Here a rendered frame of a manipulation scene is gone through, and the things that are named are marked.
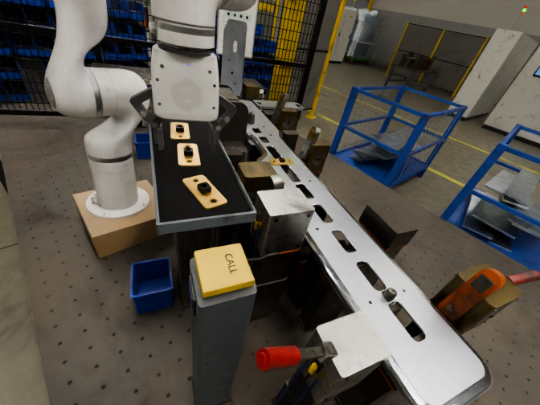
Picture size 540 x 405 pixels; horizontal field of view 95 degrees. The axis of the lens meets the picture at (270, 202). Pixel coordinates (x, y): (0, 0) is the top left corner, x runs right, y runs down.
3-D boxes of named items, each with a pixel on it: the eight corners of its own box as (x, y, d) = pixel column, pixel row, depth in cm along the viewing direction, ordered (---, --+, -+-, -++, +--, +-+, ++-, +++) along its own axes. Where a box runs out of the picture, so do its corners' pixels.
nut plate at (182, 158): (200, 166, 45) (200, 160, 45) (178, 166, 44) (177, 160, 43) (196, 145, 51) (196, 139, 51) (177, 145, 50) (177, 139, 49)
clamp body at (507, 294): (431, 362, 72) (534, 292, 50) (397, 380, 66) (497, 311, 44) (408, 333, 77) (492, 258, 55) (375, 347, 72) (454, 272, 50)
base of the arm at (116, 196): (94, 227, 76) (79, 173, 65) (79, 194, 86) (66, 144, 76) (157, 209, 88) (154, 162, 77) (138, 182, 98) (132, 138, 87)
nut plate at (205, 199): (228, 203, 38) (228, 197, 38) (206, 210, 36) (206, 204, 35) (202, 175, 43) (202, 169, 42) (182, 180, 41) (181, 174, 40)
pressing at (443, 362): (508, 375, 43) (515, 372, 42) (420, 437, 34) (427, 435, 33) (251, 101, 138) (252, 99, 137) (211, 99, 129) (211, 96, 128)
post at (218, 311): (231, 401, 56) (261, 294, 29) (196, 416, 53) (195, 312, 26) (222, 365, 61) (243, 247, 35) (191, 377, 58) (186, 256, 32)
